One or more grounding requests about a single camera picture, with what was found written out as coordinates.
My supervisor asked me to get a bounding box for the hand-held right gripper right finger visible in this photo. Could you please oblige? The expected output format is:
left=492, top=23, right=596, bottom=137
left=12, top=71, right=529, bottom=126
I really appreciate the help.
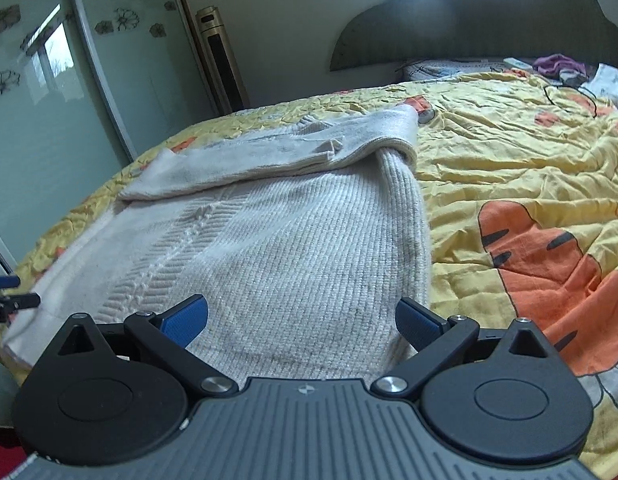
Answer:
left=370, top=297, right=564, bottom=402

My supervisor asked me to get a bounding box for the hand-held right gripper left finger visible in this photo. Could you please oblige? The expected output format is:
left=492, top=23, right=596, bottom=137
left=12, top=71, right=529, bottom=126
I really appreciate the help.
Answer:
left=51, top=294, right=240, bottom=402

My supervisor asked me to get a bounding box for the white knit sweater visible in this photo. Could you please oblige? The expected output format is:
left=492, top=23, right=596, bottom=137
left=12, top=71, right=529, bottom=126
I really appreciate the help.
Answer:
left=1, top=105, right=433, bottom=382

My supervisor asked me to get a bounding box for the red cloth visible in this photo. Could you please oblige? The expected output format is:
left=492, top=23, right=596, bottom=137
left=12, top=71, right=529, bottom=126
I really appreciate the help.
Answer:
left=0, top=439, right=30, bottom=480

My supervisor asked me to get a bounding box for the glass wardrobe sliding door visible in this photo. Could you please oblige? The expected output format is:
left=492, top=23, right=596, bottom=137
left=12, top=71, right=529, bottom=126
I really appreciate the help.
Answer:
left=0, top=0, right=220, bottom=272

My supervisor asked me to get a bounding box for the yellow printed blanket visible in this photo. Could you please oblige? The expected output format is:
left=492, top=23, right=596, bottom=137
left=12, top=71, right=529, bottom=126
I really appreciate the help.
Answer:
left=0, top=70, right=618, bottom=472

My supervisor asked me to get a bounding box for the printed pillow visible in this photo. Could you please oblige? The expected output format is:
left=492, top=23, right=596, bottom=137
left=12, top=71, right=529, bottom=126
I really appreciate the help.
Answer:
left=398, top=57, right=540, bottom=84

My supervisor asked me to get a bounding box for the gold tower air conditioner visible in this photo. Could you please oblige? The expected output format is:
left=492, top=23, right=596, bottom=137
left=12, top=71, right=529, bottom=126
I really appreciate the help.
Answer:
left=195, top=5, right=251, bottom=114

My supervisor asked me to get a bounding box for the purple cloth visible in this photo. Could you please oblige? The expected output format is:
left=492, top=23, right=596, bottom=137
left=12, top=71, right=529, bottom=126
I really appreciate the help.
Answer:
left=532, top=53, right=588, bottom=79

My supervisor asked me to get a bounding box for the white printed cloth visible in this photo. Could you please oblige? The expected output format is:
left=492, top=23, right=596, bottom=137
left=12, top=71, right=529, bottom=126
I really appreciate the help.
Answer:
left=585, top=62, right=618, bottom=112

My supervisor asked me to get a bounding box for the grey padded headboard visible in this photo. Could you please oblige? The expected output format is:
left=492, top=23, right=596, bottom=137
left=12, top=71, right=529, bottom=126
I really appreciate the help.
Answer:
left=329, top=0, right=618, bottom=74

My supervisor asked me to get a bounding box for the thin black cable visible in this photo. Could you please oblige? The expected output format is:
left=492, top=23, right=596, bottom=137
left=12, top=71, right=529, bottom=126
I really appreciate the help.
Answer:
left=542, top=79, right=598, bottom=117

